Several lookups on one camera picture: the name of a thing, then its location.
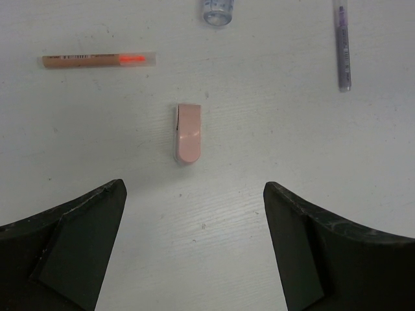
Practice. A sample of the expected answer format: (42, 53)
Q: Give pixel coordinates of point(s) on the clear blue spray bottle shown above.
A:
(217, 13)

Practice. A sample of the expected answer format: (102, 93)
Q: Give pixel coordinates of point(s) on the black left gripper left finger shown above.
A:
(57, 259)

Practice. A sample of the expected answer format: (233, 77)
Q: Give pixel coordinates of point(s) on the brown orange highlighter pen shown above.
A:
(99, 60)

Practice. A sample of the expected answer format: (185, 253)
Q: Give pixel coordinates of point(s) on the purple clear gel pen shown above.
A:
(340, 12)

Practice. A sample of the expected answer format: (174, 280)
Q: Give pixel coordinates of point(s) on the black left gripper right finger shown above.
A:
(327, 262)

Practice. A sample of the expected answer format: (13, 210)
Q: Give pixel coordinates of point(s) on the pink mini stapler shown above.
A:
(188, 133)

